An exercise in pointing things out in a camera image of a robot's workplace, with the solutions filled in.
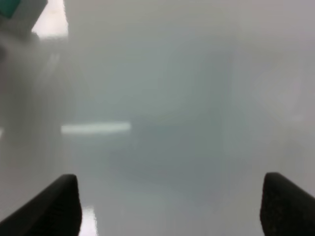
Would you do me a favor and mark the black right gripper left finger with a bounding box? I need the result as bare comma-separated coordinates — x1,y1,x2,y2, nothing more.
0,174,82,236

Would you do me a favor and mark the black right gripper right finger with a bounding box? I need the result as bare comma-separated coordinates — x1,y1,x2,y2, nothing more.
259,172,315,236

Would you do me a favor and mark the green cube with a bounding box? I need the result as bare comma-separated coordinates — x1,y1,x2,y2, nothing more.
0,0,21,18

